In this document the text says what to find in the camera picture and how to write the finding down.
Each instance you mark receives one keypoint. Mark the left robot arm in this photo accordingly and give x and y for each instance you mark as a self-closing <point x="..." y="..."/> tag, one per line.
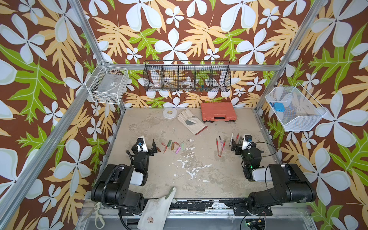
<point x="112" y="188"/>

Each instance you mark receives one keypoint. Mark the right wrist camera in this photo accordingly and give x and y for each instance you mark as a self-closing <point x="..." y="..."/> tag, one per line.
<point x="247" y="142"/>

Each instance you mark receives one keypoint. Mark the black wire basket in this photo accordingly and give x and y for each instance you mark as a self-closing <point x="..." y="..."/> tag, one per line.
<point x="186" y="75"/>

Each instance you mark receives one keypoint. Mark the white wire basket left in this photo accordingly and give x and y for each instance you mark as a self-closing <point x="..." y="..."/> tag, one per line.
<point x="106" y="84"/>

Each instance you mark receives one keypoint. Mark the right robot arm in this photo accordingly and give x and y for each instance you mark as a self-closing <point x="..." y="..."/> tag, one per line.
<point x="290" y="185"/>

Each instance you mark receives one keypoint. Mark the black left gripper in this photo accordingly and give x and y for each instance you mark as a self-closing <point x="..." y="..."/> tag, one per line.
<point x="150" y="152"/>

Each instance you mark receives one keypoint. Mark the aluminium frame post right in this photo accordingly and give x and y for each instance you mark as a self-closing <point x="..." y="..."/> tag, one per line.
<point x="304" y="27"/>

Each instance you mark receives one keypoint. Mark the white tape roll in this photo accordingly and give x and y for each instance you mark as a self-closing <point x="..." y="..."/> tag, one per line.
<point x="170" y="113"/>

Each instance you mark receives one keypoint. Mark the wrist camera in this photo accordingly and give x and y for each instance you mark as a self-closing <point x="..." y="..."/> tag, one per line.
<point x="141" y="145"/>
<point x="247" y="142"/>

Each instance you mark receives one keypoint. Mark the white wire basket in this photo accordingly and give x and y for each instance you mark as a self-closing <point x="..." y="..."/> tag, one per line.
<point x="302" y="111"/>
<point x="106" y="84"/>

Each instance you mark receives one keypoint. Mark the white marker pen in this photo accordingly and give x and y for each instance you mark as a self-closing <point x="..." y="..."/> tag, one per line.
<point x="231" y="139"/>

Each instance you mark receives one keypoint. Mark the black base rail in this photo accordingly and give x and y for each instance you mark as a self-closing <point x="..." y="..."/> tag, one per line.
<point x="231" y="206"/>

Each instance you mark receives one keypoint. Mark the beige work glove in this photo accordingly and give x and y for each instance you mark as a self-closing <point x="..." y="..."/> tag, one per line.
<point x="191" y="122"/>

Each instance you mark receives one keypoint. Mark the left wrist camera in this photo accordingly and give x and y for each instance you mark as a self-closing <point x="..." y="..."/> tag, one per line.
<point x="141" y="145"/>

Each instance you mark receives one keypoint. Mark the blue object in basket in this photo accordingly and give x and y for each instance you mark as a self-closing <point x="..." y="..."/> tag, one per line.
<point x="279" y="107"/>

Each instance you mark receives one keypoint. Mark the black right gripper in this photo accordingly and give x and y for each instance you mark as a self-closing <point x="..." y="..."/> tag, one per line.
<point x="238" y="149"/>

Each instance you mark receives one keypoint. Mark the white scissors handle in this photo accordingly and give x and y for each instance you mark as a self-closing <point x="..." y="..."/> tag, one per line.
<point x="99" y="220"/>

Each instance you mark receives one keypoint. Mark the white green glove front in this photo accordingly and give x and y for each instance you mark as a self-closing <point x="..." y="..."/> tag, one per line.
<point x="156" y="211"/>

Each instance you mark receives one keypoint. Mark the red plastic tool case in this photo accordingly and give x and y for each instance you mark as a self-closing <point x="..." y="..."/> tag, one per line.
<point x="218" y="111"/>

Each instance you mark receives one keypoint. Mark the aluminium frame post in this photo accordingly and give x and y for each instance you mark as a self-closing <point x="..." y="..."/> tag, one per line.
<point x="90" y="38"/>
<point x="304" y="27"/>

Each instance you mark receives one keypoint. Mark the white wire basket right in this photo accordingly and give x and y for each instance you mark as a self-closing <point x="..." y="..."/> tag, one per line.
<point x="302" y="111"/>

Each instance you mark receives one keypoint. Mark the aluminium frame post left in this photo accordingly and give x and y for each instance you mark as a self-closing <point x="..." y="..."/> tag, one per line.
<point x="90" y="38"/>

